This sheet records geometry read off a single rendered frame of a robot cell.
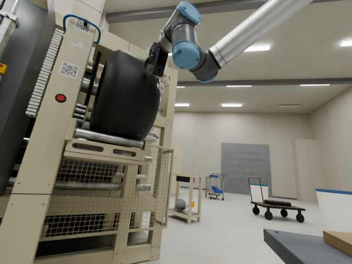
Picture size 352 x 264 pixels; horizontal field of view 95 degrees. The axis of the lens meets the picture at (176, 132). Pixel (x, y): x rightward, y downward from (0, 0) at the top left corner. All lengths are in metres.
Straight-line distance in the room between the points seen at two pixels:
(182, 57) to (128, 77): 0.35
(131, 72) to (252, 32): 0.54
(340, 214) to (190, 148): 9.47
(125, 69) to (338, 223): 3.62
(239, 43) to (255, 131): 12.07
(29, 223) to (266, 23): 1.15
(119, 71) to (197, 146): 11.25
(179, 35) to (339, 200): 3.47
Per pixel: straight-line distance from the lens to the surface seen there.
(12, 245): 0.98
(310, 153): 12.97
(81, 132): 0.86
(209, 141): 12.00
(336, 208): 3.72
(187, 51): 0.57
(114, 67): 0.89
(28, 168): 0.93
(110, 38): 1.54
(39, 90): 1.01
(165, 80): 1.73
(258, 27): 0.70
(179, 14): 0.67
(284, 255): 0.58
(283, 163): 12.77
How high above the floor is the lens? 0.75
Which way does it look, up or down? 15 degrees up
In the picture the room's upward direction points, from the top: 5 degrees clockwise
